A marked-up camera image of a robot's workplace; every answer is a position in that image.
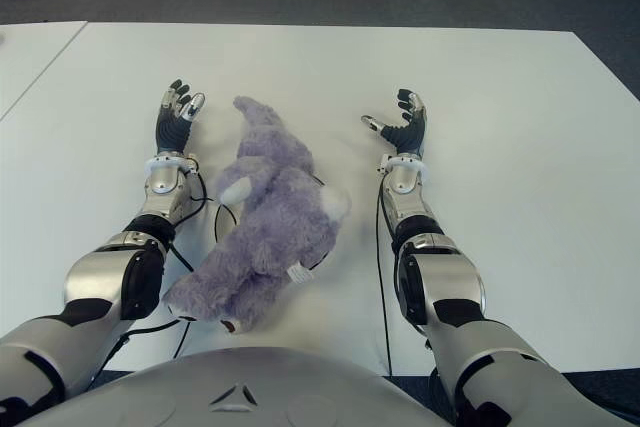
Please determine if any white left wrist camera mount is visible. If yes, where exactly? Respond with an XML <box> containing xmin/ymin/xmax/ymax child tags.
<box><xmin>144</xmin><ymin>152</ymin><xmax>199</xmax><ymax>177</ymax></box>

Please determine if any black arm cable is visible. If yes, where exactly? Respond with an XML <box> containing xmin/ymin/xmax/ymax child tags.
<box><xmin>89</xmin><ymin>171</ymin><xmax>236</xmax><ymax>388</ymax></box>
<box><xmin>373</xmin><ymin>174</ymin><xmax>396</xmax><ymax>376</ymax></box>

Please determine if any purple plush bunny doll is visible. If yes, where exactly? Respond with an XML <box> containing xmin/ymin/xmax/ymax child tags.
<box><xmin>163</xmin><ymin>95</ymin><xmax>353</xmax><ymax>336</ymax></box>

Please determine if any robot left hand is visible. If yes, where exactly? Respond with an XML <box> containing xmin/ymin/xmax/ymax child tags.
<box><xmin>153</xmin><ymin>78</ymin><xmax>207</xmax><ymax>154</ymax></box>

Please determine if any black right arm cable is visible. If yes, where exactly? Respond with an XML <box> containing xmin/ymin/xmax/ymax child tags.
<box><xmin>373</xmin><ymin>174</ymin><xmax>396</xmax><ymax>376</ymax></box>

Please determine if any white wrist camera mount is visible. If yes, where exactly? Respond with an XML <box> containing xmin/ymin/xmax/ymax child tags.
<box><xmin>378</xmin><ymin>152</ymin><xmax>430</xmax><ymax>177</ymax></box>
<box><xmin>144</xmin><ymin>152</ymin><xmax>199</xmax><ymax>177</ymax></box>

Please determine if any white plate black rim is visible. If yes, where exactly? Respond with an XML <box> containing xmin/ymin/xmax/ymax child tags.
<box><xmin>213</xmin><ymin>174</ymin><xmax>331</xmax><ymax>271</ymax></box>

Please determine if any silver robot torso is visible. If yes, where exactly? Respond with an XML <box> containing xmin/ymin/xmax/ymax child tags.
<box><xmin>22</xmin><ymin>346</ymin><xmax>451</xmax><ymax>427</ymax></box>

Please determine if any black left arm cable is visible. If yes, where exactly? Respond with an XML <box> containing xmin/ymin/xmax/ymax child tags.
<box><xmin>89</xmin><ymin>171</ymin><xmax>236</xmax><ymax>388</ymax></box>

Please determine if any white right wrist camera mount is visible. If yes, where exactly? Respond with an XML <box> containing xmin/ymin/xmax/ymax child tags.
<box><xmin>378</xmin><ymin>152</ymin><xmax>430</xmax><ymax>177</ymax></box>

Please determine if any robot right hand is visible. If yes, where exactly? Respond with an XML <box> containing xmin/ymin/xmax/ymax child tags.
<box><xmin>360</xmin><ymin>88</ymin><xmax>430</xmax><ymax>154</ymax></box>

